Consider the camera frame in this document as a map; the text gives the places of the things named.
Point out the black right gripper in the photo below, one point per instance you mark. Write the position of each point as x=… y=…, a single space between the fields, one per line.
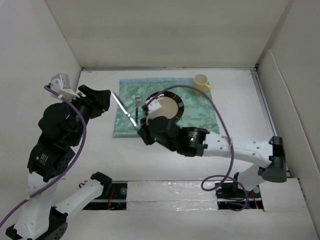
x=147 y=142

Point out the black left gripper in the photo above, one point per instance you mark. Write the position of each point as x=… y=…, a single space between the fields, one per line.
x=99 y=99

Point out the dark rimmed cream plate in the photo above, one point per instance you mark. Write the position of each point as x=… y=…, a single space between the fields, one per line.
x=167 y=104

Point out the green handled steak knife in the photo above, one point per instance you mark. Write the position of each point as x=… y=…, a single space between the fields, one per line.
x=124 y=109

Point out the green handled silver fork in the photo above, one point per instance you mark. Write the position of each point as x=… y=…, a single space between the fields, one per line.
x=137 y=103

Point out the green patterned cloth placemat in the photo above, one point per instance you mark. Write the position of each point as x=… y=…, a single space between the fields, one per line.
x=198 y=112

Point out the yellow ceramic mug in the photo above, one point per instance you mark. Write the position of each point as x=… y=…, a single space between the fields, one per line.
x=201 y=82

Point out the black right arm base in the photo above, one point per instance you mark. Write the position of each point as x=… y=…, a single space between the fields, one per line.
x=230 y=197

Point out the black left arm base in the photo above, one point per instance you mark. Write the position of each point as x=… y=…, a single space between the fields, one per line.
x=116 y=200

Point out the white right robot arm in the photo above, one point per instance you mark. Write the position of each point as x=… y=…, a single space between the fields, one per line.
x=267 y=157

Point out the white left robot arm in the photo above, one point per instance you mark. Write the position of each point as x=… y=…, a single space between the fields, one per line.
x=63 y=126

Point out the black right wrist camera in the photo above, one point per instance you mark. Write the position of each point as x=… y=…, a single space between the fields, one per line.
x=155 y=121

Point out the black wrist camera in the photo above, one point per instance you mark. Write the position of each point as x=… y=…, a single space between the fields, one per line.
x=155 y=121
x=60 y=82

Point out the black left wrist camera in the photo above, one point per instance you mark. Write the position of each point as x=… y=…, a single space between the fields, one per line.
x=60 y=82

